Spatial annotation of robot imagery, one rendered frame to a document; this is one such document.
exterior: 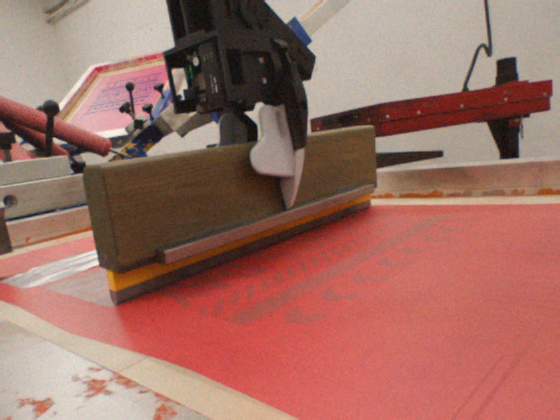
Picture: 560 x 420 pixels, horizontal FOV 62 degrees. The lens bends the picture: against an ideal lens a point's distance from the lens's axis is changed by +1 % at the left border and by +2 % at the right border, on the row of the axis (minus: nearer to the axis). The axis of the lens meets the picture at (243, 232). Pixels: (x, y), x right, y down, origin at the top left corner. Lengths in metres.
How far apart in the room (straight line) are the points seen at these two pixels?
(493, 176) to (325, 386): 0.44
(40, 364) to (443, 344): 0.16
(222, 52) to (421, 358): 0.25
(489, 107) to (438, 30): 1.03
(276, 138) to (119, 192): 0.15
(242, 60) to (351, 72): 2.34
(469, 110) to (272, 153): 1.14
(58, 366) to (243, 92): 0.27
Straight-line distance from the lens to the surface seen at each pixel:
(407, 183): 0.64
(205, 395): 0.20
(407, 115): 1.37
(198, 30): 0.40
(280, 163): 0.40
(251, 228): 0.39
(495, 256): 0.36
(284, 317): 0.27
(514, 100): 1.60
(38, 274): 0.48
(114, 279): 0.34
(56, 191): 0.82
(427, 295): 0.29
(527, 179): 0.59
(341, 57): 2.75
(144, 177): 0.33
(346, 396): 0.19
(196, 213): 0.36
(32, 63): 5.19
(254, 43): 0.40
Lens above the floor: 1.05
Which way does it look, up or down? 11 degrees down
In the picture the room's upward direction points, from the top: 8 degrees counter-clockwise
